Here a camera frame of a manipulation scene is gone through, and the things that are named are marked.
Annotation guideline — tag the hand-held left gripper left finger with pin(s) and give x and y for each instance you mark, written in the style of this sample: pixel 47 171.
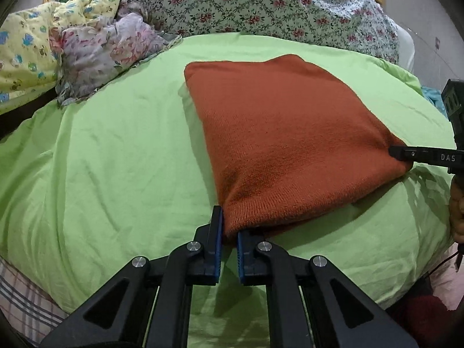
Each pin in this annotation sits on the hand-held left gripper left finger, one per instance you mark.
pixel 214 257

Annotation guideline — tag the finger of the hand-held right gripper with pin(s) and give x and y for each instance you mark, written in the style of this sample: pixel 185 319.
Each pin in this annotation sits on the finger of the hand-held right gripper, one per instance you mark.
pixel 413 154

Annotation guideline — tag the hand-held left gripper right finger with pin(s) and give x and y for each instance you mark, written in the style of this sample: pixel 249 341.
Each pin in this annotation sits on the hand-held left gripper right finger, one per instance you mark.
pixel 248 261

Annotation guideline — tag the orange knit sweater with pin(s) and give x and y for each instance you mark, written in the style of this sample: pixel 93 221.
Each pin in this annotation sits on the orange knit sweater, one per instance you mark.
pixel 282 134

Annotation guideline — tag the person's right hand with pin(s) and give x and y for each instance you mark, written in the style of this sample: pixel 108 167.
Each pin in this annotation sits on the person's right hand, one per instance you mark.
pixel 457 210

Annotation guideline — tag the teal cloth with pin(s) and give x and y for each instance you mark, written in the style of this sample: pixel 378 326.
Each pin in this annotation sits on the teal cloth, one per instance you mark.
pixel 431 98

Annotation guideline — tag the white pillow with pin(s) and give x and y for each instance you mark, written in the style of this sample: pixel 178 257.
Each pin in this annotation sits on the white pillow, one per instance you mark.
pixel 406 45

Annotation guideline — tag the pink cloth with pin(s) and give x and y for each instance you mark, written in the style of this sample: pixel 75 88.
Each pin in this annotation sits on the pink cloth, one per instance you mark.
pixel 449 282

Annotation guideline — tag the light green bed sheet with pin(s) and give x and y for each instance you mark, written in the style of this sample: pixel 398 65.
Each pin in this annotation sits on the light green bed sheet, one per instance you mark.
pixel 108 159

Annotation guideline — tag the dark red cloth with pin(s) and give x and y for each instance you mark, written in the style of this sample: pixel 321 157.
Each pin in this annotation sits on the dark red cloth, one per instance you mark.
pixel 420 322

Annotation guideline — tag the plaid bed sheet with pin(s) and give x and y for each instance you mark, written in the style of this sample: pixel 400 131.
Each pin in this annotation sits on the plaid bed sheet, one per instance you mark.
pixel 25 297

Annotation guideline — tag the red flower print quilt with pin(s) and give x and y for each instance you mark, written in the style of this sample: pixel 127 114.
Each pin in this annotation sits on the red flower print quilt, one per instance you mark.
pixel 261 3

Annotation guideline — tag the pale floral cloth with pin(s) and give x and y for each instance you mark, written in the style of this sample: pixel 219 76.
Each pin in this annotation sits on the pale floral cloth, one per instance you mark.
pixel 105 50

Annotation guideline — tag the yellow cartoon print quilt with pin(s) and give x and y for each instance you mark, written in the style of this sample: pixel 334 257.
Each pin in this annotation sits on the yellow cartoon print quilt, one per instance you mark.
pixel 32 43

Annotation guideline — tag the wall socket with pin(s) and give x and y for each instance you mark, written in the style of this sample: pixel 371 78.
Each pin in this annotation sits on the wall socket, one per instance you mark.
pixel 437 42

